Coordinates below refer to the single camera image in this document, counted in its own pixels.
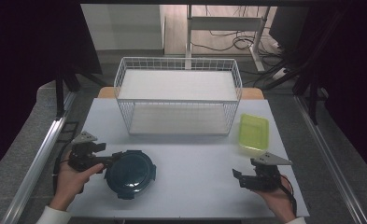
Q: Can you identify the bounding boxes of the hand-held gripper cable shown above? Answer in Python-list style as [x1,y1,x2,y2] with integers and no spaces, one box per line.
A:
[278,175,299,217]
[52,142,76,194]

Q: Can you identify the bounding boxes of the aluminium frame rail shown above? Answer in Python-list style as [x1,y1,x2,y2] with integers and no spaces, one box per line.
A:
[0,91,77,224]
[293,94,367,224]

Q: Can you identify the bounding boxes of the white cabinet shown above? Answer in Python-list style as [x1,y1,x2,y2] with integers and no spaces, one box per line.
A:
[80,3,167,51]

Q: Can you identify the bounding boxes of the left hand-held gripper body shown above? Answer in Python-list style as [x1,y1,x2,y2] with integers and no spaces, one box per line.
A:
[67,131,112,172]

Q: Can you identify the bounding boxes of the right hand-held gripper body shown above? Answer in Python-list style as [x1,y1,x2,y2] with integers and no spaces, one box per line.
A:
[240,152,293,191]

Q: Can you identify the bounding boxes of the dark blue round food container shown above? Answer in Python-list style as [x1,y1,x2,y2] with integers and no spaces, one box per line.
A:
[104,149,158,201]

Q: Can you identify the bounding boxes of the white desk frame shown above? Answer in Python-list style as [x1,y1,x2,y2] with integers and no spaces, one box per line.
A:
[185,4,271,73]

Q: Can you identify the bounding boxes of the left hand-held gripper cable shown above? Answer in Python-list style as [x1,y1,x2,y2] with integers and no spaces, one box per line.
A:
[52,142,76,194]

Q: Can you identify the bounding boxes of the white power strip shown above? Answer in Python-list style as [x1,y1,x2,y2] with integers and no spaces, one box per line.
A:
[272,66,289,81]

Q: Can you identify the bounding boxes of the person's left hand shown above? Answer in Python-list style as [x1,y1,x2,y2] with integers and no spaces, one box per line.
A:
[49,152,105,211]

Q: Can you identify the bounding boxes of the black floor cables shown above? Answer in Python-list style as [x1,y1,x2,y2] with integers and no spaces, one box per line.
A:
[190,6,287,57]

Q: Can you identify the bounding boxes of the right hand-held gripper cable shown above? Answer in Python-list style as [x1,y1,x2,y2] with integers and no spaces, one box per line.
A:
[278,175,299,217]

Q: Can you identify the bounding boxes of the person's right hand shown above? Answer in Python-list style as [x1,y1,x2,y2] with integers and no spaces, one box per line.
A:
[251,175,297,224]

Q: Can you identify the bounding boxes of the white wire storage rack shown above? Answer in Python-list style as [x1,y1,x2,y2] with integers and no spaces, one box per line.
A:
[113,56,244,137]

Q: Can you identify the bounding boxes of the black metal stand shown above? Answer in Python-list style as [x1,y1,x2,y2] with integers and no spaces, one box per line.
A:
[53,60,108,121]
[263,8,350,126]

